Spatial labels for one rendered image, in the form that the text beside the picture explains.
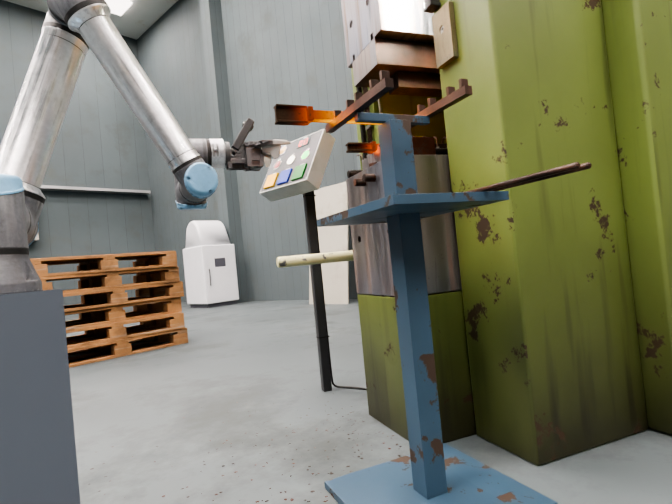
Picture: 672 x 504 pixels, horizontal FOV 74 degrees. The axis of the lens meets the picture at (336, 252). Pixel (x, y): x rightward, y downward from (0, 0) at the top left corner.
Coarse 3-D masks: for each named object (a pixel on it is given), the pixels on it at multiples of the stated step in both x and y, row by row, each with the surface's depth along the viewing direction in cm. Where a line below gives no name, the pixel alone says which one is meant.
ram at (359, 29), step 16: (352, 0) 170; (368, 0) 158; (384, 0) 152; (400, 0) 154; (416, 0) 157; (352, 16) 171; (368, 16) 159; (384, 16) 152; (400, 16) 154; (416, 16) 156; (352, 32) 172; (368, 32) 160; (384, 32) 153; (400, 32) 154; (416, 32) 156; (432, 32) 158; (352, 48) 173
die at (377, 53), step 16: (368, 48) 161; (384, 48) 157; (400, 48) 159; (416, 48) 162; (432, 48) 164; (352, 64) 174; (368, 64) 162; (384, 64) 157; (400, 64) 159; (416, 64) 161; (432, 64) 164; (368, 80) 169
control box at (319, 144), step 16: (288, 144) 217; (320, 144) 199; (272, 160) 221; (304, 160) 199; (320, 160) 198; (304, 176) 193; (320, 176) 197; (272, 192) 209; (288, 192) 205; (304, 192) 201
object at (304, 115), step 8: (280, 104) 111; (280, 112) 112; (288, 112) 113; (296, 112) 114; (304, 112) 114; (312, 112) 113; (320, 112) 115; (328, 112) 116; (280, 120) 111; (288, 120) 112; (296, 120) 113; (304, 120) 114; (312, 120) 114; (320, 120) 117; (328, 120) 117; (352, 120) 119
